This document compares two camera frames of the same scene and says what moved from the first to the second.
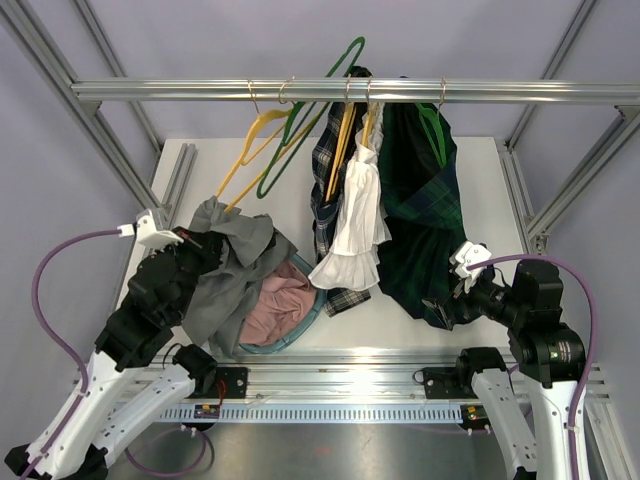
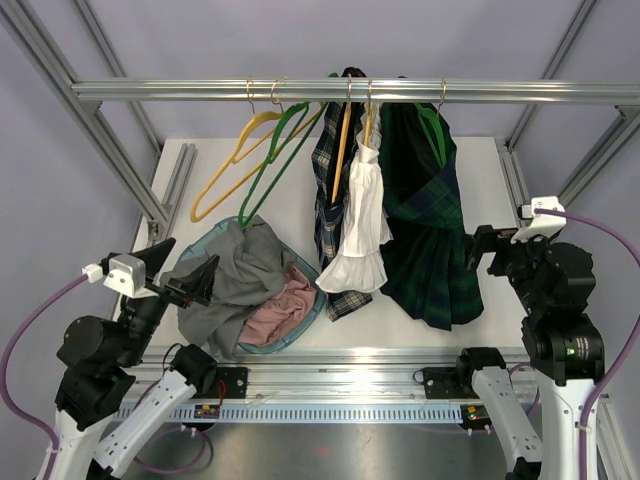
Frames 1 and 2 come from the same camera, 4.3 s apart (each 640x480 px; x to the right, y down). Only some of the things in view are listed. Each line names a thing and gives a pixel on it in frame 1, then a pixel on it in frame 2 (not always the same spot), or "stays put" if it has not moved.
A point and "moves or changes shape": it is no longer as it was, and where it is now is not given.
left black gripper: [207, 245] -> [198, 284]
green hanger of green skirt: [431, 122] stays put
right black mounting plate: [446, 383] stays put
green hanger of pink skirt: [265, 186] moves or changes shape
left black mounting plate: [236, 383] stays put
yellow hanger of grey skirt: [262, 117] -> [233, 165]
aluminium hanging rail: [344, 90] stays put
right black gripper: [441, 305] -> [486, 239]
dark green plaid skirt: [420, 202] stays put
